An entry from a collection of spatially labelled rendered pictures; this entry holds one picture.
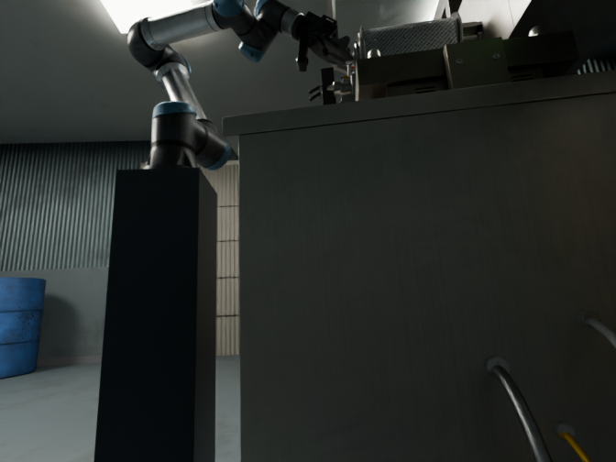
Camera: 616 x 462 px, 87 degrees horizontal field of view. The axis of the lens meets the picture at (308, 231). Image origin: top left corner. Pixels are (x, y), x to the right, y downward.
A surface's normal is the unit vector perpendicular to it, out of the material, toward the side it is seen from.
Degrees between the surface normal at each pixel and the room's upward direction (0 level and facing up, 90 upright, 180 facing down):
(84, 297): 90
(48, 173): 90
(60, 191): 90
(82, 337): 90
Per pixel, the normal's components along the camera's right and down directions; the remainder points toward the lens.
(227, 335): 0.05, -0.22
